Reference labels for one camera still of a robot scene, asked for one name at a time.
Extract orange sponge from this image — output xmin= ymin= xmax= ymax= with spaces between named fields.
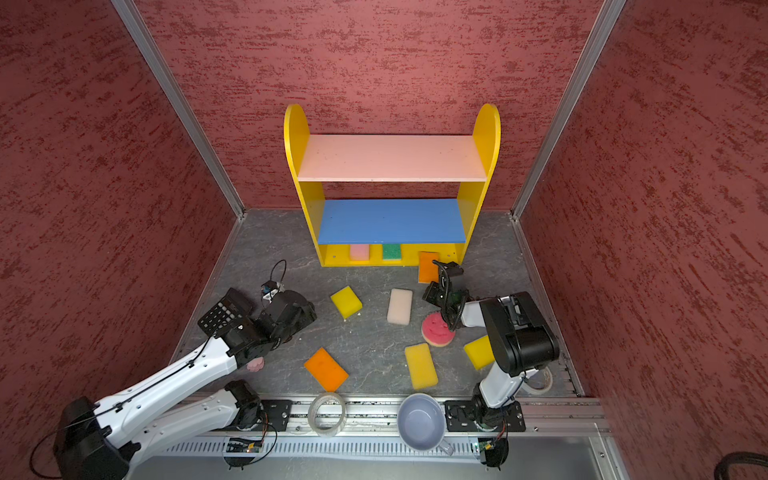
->
xmin=304 ymin=348 xmax=349 ymax=392
xmin=418 ymin=251 xmax=440 ymax=284

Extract small yellow square sponge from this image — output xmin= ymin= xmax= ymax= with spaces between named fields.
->
xmin=330 ymin=286 xmax=363 ymax=320

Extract long yellow sponge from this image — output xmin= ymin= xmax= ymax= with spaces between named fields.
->
xmin=404 ymin=343 xmax=438 ymax=390

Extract green sponge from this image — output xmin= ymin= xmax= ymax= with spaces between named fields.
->
xmin=382 ymin=244 xmax=402 ymax=262

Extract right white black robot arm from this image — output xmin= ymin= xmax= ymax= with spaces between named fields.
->
xmin=421 ymin=260 xmax=560 ymax=431

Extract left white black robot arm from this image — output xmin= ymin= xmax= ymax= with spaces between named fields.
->
xmin=53 ymin=282 xmax=317 ymax=479

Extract yellow shelf pink blue boards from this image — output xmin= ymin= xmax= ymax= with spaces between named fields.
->
xmin=283 ymin=104 xmax=502 ymax=267

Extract round pink smiley sponge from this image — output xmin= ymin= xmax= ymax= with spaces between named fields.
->
xmin=421 ymin=312 xmax=455 ymax=347

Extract beige white sponge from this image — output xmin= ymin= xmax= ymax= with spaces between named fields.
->
xmin=386 ymin=289 xmax=413 ymax=326

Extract black calculator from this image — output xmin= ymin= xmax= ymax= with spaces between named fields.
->
xmin=197 ymin=288 xmax=254 ymax=337

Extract yellow sponge far right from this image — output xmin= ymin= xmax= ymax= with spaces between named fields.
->
xmin=463 ymin=335 xmax=495 ymax=371

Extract lavender mug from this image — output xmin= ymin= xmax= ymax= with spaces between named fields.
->
xmin=397 ymin=393 xmax=455 ymax=456

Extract beige masking tape roll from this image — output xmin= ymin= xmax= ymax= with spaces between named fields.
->
xmin=521 ymin=366 xmax=554 ymax=396

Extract clear tape roll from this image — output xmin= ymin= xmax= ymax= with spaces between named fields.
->
xmin=307 ymin=392 xmax=347 ymax=438

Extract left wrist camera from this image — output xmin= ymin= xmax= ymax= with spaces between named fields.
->
xmin=261 ymin=280 xmax=284 ymax=303

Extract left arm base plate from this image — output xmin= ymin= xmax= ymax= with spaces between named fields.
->
xmin=236 ymin=399 xmax=294 ymax=432

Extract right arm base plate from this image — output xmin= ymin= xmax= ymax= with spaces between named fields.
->
xmin=444 ymin=397 xmax=526 ymax=433

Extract aluminium front rail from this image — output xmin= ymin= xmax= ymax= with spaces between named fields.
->
xmin=277 ymin=395 xmax=613 ymax=437

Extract black cable coil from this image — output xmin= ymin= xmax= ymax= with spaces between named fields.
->
xmin=713 ymin=451 xmax=768 ymax=480

